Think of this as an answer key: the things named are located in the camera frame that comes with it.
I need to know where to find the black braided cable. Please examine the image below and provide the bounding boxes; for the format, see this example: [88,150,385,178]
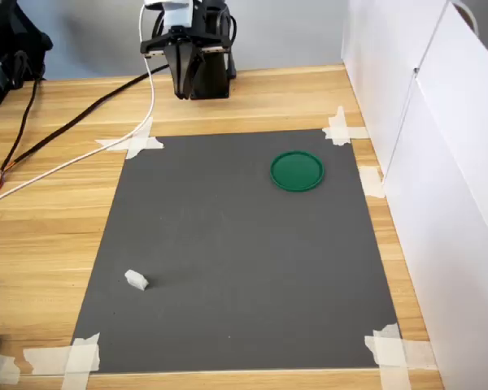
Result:
[0,63,170,174]

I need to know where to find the black bag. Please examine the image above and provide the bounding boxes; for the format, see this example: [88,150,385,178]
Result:
[0,0,54,109]

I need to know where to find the dark grey mat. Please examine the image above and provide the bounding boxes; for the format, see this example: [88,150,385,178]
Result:
[71,128,403,374]

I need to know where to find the thin black cable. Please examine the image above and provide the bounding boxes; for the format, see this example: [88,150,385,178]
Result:
[0,76,41,174]

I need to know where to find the round green lid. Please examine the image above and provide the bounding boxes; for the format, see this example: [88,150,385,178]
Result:
[269,150,325,193]

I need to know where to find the white camera cable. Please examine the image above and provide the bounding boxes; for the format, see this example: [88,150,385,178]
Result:
[0,4,155,210]

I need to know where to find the white partition board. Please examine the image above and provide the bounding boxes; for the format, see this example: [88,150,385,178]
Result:
[381,0,488,390]
[340,0,449,174]

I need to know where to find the white camera box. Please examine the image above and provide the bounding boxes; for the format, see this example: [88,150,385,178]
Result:
[143,0,194,30]

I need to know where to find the small white plastic terminal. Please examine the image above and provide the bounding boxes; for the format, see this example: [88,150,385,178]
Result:
[124,269,150,292]

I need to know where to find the white masking tape patch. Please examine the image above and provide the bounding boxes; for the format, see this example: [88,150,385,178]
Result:
[22,332,102,390]
[357,165,386,199]
[0,352,22,386]
[364,323,437,390]
[94,117,165,160]
[322,106,369,147]

